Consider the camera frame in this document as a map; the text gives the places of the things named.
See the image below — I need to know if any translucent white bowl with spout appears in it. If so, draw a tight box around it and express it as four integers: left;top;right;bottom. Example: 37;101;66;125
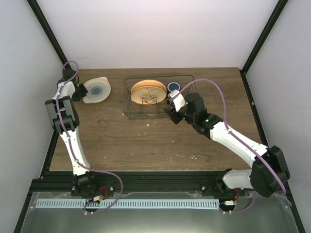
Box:
83;77;111;104

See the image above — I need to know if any dark blue ceramic mug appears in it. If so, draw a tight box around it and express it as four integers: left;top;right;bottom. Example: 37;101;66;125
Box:
167;82;181;98

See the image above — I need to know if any wooden bird painted plate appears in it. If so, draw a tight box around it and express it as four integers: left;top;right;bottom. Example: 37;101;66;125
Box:
131;86;167;105

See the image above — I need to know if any black wire dish rack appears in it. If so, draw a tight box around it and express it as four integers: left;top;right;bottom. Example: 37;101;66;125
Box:
123;75;196;119

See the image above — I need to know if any orange plastic plate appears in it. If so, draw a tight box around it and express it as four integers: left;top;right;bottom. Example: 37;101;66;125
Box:
131;79;167;94

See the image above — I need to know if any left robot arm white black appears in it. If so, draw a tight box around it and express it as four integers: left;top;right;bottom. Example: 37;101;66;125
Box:
45;68;99;196

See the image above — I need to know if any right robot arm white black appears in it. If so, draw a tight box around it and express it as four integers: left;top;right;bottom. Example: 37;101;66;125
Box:
164;90;290;198

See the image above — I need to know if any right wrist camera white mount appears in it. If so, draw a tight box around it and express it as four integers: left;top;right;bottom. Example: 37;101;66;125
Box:
168;90;186;112

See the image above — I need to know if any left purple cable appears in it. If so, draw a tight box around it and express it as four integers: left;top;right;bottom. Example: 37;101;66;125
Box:
55;60;123;216

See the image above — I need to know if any purple cable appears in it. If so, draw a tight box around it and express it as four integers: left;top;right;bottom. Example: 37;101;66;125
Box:
170;78;287;215
55;60;123;216

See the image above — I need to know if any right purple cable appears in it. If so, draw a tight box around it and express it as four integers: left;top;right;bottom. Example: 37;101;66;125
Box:
170;78;287;215

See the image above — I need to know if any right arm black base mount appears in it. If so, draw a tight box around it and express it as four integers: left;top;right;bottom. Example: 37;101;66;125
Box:
200;180;246;197

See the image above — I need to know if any black aluminium frame rail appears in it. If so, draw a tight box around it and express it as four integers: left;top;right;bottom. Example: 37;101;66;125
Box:
30;171;225;196

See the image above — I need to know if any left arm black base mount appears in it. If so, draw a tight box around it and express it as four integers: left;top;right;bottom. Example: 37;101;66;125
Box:
71;181;114;198

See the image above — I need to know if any light blue slotted cable duct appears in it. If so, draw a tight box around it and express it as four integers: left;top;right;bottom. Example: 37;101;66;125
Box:
35;199;220;210

